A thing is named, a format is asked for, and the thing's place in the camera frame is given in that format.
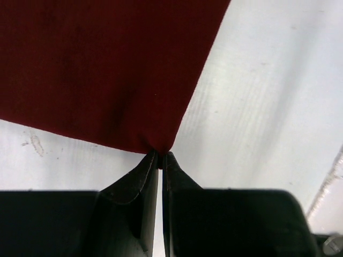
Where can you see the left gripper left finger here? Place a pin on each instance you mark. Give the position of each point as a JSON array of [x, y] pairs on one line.
[[116, 221]]

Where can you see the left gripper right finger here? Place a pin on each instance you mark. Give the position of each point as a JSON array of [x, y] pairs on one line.
[[228, 222]]

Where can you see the maroon t shirt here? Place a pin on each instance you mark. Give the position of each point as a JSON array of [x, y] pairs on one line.
[[116, 73]]

